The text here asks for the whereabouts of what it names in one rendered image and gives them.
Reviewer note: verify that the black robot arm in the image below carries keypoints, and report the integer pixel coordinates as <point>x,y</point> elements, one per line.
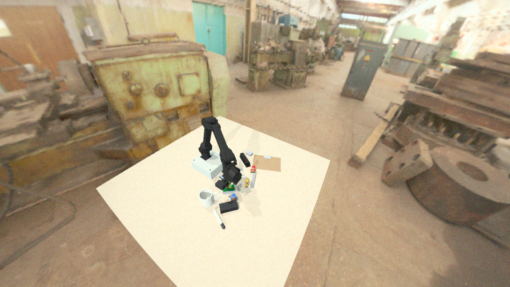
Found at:
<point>210,125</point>

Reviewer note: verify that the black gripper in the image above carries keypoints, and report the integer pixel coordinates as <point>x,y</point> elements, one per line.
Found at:
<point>221,184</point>

